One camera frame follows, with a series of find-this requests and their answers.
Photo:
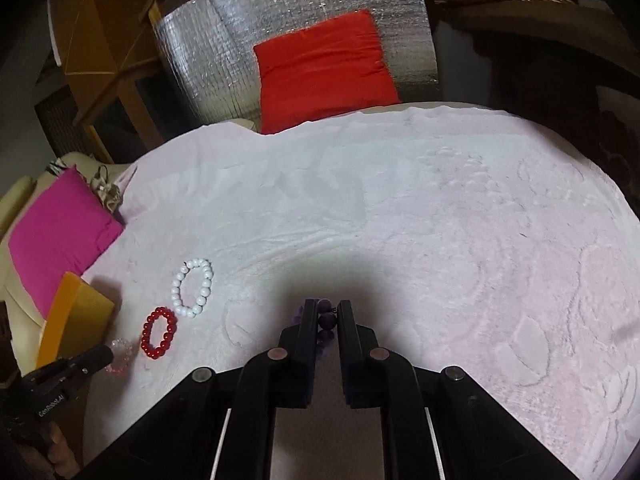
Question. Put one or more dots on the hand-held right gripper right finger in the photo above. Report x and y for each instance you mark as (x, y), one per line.
(355, 360)

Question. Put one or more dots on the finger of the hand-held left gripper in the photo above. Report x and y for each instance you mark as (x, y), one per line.
(95, 357)

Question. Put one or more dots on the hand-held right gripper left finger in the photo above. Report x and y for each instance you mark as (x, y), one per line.
(295, 360)

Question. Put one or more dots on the orange box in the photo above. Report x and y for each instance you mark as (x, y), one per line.
(80, 315)

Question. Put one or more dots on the person's left hand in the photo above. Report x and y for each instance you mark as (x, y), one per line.
(60, 455)

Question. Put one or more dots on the pink cushion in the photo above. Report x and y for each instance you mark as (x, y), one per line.
(60, 240)

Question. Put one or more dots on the small grey pouch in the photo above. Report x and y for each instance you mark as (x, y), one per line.
(110, 200)

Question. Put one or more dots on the black white striped cloth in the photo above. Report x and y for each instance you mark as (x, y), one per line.
(59, 166)

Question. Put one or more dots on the dark wicker box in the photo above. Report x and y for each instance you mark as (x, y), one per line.
(60, 120)

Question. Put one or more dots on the red cushion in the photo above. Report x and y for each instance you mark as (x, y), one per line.
(325, 70)

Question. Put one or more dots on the silver insulation mat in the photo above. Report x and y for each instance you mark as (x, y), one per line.
(210, 50)

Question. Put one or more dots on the wooden shelf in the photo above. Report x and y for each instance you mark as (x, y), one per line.
(525, 25)

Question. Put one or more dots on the yellow wooden furniture frame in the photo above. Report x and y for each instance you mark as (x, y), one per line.
(95, 35)

